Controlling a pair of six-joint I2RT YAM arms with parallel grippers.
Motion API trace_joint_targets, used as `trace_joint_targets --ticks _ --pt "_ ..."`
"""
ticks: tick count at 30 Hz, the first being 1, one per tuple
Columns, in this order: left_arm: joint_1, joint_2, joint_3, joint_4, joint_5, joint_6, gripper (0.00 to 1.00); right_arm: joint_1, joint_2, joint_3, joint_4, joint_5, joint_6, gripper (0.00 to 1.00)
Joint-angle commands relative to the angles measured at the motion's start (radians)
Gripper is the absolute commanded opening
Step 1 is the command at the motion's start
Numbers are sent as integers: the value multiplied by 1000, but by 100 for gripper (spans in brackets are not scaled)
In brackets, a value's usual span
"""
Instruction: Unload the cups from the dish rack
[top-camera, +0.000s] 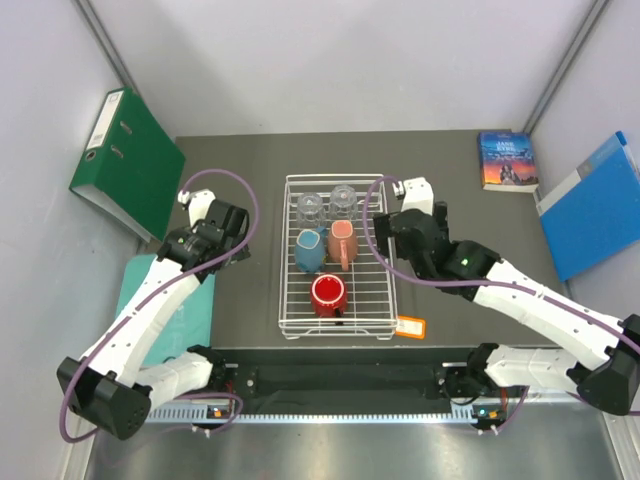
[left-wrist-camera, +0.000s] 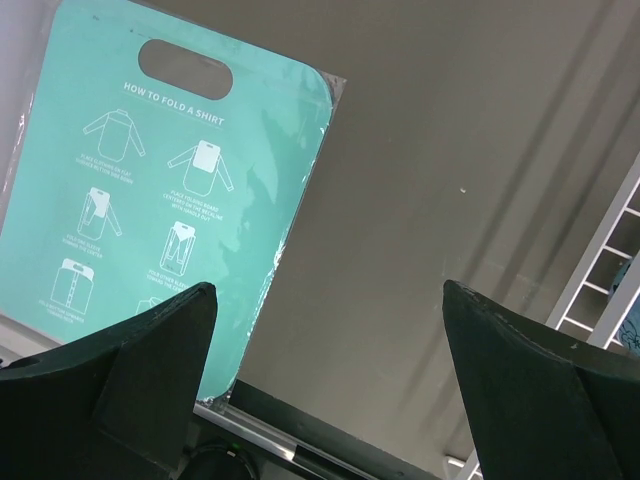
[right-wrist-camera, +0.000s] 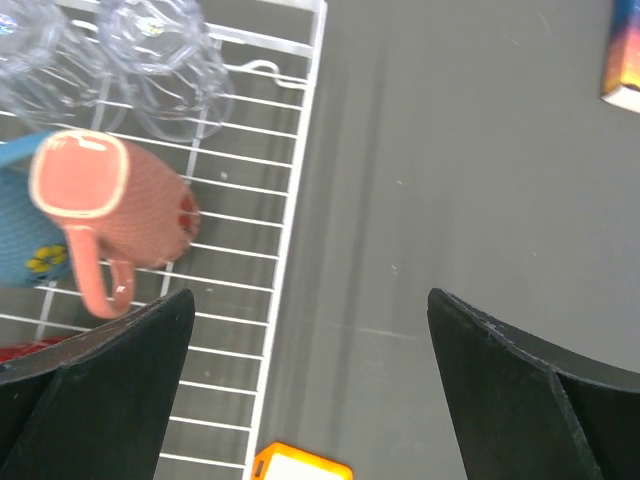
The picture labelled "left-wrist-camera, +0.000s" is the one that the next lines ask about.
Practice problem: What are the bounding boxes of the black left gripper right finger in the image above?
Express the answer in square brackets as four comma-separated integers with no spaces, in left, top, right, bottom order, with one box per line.
[442,280,639,479]

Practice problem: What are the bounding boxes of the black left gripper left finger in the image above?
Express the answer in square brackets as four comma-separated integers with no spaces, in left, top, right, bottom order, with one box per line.
[1,282,218,479]

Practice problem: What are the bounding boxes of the teal shirt folding board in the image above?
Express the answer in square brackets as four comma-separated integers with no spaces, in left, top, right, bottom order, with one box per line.
[1,1,345,405]

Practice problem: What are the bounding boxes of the white wire dish rack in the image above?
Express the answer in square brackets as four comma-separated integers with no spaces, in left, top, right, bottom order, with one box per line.
[457,166,639,479]

